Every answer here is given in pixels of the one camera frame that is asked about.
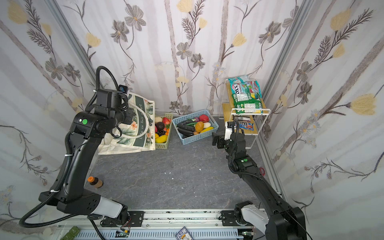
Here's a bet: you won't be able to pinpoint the cream floral tote bag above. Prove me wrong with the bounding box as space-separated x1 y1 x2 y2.
98 93 156 155

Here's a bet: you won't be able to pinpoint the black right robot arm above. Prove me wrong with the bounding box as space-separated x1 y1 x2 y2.
212 132 309 240

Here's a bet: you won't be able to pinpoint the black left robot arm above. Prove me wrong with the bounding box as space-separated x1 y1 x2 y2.
19 66 135 228

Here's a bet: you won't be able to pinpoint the green skittles candy bag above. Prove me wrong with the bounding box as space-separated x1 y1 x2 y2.
229 75 263 114

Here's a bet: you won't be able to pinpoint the brown potato toy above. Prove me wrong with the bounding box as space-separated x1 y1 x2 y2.
195 122 204 133

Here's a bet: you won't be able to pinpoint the red pepper toy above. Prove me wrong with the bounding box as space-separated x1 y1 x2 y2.
199 115 210 123

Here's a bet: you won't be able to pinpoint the blue m&m candy packet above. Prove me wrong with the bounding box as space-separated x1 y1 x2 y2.
239 121 254 131

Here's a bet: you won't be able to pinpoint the dark avocado toy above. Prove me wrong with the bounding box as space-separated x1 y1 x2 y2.
156 122 165 131

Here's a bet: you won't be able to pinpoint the dark purple eggplant toy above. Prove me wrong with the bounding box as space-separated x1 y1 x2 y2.
177 124 195 138

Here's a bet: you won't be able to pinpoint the green plastic fruit basket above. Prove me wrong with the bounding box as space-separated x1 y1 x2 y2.
155 113 173 150

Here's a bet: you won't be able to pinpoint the red apple toy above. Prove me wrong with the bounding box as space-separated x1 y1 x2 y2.
162 118 171 126

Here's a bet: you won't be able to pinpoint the yellow mango toy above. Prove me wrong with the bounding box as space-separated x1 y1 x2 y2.
155 135 168 144

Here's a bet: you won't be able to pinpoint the small brown orange-capped bottle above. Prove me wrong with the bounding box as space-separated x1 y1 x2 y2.
87 176 103 189

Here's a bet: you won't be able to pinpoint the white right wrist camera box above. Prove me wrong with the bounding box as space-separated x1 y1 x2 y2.
225 120 238 140

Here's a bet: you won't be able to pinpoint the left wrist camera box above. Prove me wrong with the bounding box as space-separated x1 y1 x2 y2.
94 89 128 119

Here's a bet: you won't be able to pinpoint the white wire wooden shelf rack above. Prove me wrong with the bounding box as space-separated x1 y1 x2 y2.
219 79 272 150

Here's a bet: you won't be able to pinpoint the red handled scissors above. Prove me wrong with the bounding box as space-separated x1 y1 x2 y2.
259 167 266 177

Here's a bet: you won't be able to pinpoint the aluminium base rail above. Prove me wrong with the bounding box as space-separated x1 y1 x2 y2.
56 208 307 240

